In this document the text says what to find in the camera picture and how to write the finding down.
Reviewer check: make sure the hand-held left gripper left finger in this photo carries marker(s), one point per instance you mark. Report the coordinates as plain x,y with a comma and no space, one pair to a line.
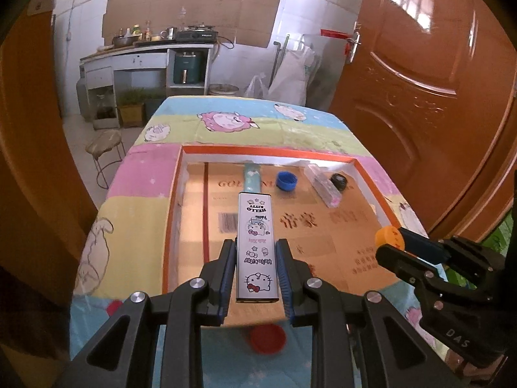
228,283

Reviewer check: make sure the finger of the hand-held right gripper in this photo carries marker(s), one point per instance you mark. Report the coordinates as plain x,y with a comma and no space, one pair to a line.
424,246
400,262

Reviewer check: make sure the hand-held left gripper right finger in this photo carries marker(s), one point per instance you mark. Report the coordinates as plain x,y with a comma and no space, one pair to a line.
282,283

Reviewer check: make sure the orange bottle cap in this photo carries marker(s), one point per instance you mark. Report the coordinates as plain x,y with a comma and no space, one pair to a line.
389,237

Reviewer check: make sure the white cartoon print lighter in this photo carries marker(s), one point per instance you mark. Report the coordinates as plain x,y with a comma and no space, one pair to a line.
256,250

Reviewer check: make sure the red bottle cap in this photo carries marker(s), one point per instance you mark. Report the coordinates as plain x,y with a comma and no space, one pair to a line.
266,337

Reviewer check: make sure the shallow cardboard tray box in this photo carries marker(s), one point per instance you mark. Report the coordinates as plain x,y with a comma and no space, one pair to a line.
323,242

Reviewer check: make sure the blue bottle cap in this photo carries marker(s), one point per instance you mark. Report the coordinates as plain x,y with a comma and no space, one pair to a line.
286,180

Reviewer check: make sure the black bottle cap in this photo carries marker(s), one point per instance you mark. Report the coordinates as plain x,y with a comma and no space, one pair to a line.
338,180

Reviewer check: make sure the clear lighter with pink specks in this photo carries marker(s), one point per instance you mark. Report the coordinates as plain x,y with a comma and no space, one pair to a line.
323,186

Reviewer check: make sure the light blue lighter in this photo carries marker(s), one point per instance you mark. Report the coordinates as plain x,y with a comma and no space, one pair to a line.
252,178

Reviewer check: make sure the green cardboard box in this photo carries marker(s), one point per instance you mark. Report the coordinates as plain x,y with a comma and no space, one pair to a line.
507,232

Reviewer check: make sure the dark planter box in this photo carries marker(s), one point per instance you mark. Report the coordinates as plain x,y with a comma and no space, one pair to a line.
155,105

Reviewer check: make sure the white bucket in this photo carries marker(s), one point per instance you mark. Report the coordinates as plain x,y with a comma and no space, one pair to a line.
223,89

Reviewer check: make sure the white plastic bag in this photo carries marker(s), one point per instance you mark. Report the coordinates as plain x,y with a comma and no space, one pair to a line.
256,87

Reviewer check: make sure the wooden planter box with grass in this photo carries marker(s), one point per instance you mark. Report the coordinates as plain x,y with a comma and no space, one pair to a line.
132,107

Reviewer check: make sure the white woven sack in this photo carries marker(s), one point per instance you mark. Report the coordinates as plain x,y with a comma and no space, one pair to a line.
293,74

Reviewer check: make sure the dark green air fryer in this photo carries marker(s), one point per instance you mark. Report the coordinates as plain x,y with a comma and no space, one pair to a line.
188,66

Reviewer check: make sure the wooden door with latch plate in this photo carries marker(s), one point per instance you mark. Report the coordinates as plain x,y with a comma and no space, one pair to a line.
36,149

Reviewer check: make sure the white kitchen counter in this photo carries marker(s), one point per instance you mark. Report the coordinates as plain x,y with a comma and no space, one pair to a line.
137,58

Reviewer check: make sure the black gas stove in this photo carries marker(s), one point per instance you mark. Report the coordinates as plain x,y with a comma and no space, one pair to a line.
198,32

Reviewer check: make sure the metal kettle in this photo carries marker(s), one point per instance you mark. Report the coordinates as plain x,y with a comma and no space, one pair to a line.
169,33

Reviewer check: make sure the metal basin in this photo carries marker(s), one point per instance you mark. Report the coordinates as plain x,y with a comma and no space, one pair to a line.
123,40

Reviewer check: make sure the glass sauce bottle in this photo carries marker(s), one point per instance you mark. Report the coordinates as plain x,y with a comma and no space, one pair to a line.
148,30

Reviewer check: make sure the plastic bottle with yellow cap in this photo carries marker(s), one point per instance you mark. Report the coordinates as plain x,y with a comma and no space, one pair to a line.
136,30

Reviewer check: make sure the wooden door frame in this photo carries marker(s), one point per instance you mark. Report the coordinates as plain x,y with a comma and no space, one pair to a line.
496,149

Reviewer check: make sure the metal frame stool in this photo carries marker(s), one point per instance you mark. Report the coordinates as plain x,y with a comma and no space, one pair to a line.
103,145

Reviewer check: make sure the cardboard sheet on wall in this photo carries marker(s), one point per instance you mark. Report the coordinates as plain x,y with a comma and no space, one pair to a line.
250,12

